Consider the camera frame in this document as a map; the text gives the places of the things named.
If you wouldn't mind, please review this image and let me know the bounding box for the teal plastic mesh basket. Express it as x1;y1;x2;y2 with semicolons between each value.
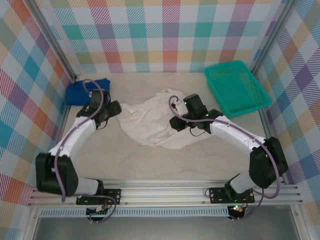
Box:
203;60;273;119

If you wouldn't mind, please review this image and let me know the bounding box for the white t-shirt with black print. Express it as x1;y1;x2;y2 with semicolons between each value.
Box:
117;88;216;150

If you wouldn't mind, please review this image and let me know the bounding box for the blue folded cloth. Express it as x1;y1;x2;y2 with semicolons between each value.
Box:
64;78;112;106

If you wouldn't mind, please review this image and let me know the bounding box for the small circuit board with LED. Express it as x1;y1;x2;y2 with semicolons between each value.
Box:
229;204;245;214

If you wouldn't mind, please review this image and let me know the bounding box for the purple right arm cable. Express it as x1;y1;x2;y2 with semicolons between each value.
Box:
168;94;281;222

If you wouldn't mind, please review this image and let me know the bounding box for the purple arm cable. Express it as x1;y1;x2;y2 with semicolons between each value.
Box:
54;78;117;224
168;94;281;222

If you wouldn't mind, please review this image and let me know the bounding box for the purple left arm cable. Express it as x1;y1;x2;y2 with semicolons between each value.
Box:
54;78;117;224

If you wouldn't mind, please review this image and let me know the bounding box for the aluminium frame post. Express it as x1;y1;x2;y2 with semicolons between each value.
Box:
29;0;81;83
249;0;298;73

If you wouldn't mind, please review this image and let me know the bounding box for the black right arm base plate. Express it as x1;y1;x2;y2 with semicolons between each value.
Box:
207;187;256;205

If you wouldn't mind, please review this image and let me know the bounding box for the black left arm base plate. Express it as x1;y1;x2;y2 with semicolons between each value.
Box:
76;187;122;206

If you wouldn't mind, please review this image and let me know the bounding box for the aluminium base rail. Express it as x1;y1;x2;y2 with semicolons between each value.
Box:
26;178;305;208

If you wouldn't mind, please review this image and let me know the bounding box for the slotted grey cable duct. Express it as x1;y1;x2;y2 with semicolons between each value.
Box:
39;206;230;218

